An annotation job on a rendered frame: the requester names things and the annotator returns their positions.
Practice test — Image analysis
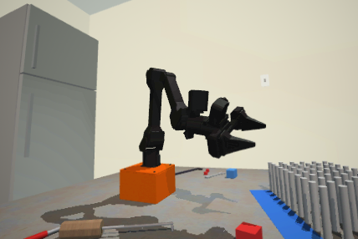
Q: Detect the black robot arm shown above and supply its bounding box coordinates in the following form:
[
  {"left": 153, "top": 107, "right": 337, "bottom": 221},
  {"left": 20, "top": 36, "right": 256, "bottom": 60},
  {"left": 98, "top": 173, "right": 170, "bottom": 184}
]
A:
[{"left": 139, "top": 68, "right": 230, "bottom": 168}]

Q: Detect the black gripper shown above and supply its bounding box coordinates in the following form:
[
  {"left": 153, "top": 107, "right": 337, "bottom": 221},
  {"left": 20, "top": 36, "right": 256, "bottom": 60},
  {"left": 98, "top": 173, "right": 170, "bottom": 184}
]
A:
[{"left": 200, "top": 106, "right": 266, "bottom": 159}]

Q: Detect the blue flat strip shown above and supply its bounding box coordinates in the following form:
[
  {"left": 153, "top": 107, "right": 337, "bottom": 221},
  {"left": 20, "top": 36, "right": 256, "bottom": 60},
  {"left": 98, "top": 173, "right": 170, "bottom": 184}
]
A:
[{"left": 250, "top": 190, "right": 322, "bottom": 239}]

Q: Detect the blue cube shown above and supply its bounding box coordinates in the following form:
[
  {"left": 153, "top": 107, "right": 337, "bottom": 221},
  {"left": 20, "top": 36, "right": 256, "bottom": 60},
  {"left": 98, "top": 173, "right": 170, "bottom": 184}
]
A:
[{"left": 227, "top": 168, "right": 237, "bottom": 179}]

